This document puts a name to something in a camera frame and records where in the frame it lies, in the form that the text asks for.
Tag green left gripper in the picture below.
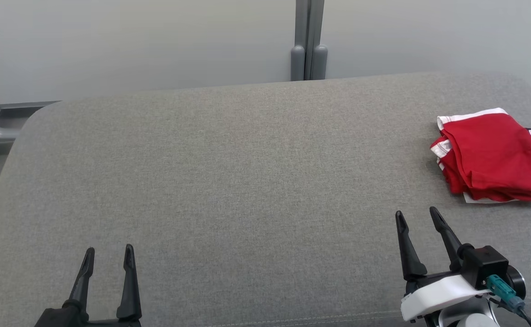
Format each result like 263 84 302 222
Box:
68 244 142 327

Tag grey fabric sofa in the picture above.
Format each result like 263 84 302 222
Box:
0 72 531 327

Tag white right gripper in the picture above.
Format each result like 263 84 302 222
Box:
395 207 491 323

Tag red Bulls basketball shorts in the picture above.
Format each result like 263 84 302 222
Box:
437 108 531 193

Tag grey partition post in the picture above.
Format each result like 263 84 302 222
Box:
291 0 328 81

